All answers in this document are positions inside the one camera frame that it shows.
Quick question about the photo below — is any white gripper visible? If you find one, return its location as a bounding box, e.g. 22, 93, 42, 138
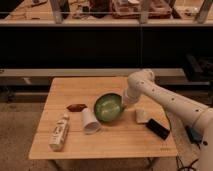
122, 87, 141, 106

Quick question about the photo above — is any wooden table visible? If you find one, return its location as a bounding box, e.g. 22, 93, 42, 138
29, 77, 177, 160

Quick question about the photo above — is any white paper cup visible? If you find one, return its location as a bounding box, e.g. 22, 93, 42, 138
82, 108, 101, 134

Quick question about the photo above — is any green ceramic bowl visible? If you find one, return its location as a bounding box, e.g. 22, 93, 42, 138
93, 93, 125, 122

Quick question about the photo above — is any dark red chili pepper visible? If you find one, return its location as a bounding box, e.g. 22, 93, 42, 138
67, 104, 87, 112

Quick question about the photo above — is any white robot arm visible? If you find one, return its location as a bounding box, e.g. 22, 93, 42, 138
123, 69, 213, 171

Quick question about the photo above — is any black rectangular phone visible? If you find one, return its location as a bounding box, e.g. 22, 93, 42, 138
146, 119, 170, 140

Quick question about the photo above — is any white plastic bottle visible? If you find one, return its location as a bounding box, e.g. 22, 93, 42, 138
49, 113, 70, 152

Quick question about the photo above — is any long metal shelf bench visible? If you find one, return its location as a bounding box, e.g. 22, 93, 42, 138
0, 68, 187, 86

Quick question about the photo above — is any beige sponge block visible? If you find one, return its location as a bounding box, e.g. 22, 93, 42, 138
135, 108, 148, 124

